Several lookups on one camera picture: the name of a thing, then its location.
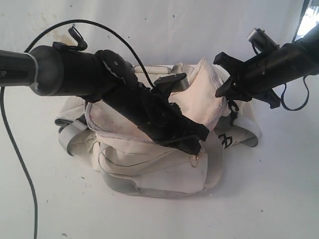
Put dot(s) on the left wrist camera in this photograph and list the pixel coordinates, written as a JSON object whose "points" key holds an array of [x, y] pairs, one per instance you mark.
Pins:
{"points": [[172, 83]]}

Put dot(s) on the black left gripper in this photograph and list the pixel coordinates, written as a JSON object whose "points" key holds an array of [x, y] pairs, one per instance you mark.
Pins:
{"points": [[154, 116]]}

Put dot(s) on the white canvas duffel bag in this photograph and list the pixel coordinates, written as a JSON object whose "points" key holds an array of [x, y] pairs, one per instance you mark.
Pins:
{"points": [[131, 164]]}

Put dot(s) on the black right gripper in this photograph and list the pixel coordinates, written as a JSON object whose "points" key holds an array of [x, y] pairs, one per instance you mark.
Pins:
{"points": [[243, 80]]}

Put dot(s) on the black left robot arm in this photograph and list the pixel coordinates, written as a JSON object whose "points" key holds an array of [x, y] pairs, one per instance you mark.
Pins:
{"points": [[105, 76]]}

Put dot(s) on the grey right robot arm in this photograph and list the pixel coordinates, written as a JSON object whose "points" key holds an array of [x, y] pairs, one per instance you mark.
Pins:
{"points": [[274, 65]]}

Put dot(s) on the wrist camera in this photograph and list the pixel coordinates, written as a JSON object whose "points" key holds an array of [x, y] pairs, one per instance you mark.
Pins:
{"points": [[261, 42], [172, 83]]}

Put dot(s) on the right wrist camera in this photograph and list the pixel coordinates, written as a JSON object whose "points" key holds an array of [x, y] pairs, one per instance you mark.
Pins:
{"points": [[261, 42]]}

